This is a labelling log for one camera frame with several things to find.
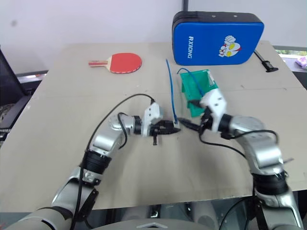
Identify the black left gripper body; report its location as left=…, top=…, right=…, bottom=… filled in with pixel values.
left=149, top=120, right=169, bottom=146

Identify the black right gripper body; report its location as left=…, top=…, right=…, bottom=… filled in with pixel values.
left=200, top=108, right=213, bottom=131

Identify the blue network cable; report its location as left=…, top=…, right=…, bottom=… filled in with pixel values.
left=177, top=68, right=204, bottom=96
left=165, top=58, right=179, bottom=124

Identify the green plastic bin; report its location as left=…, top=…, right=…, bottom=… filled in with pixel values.
left=177, top=69, right=220, bottom=118

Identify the blue boxing pad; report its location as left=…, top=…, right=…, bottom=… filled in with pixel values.
left=171, top=11, right=265, bottom=67

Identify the red table tennis paddle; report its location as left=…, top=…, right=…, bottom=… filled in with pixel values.
left=88, top=52, right=143, bottom=74

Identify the black clamp tool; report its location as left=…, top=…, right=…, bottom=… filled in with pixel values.
left=254, top=49, right=279, bottom=73

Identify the grey robot torso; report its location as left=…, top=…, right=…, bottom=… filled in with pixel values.
left=7, top=207, right=218, bottom=230

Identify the pink crumpled object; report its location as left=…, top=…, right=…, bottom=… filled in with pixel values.
left=295, top=56, right=307, bottom=70

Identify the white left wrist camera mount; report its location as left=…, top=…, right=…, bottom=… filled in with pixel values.
left=141, top=102, right=165, bottom=138

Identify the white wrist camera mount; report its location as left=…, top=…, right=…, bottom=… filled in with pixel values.
left=141, top=102, right=165, bottom=138
left=199, top=88, right=228, bottom=132

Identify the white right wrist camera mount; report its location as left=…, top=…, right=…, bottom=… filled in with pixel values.
left=199, top=88, right=228, bottom=132

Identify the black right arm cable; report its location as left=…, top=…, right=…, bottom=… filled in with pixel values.
left=198, top=115, right=280, bottom=159

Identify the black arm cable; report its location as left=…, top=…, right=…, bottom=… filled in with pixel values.
left=71, top=93, right=155, bottom=228
left=198, top=115, right=280, bottom=159

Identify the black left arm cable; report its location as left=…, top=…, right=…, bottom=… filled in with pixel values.
left=71, top=93, right=155, bottom=228

